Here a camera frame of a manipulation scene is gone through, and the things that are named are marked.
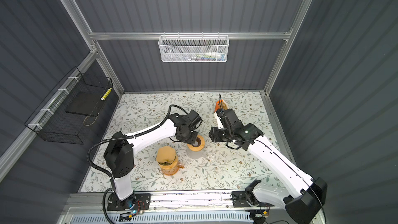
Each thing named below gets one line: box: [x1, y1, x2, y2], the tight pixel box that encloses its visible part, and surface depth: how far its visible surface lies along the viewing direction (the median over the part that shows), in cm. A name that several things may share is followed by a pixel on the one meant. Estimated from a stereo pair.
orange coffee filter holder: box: [214, 99, 229, 112], surface depth 104 cm
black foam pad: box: [65, 91, 104, 117], surface depth 78 cm
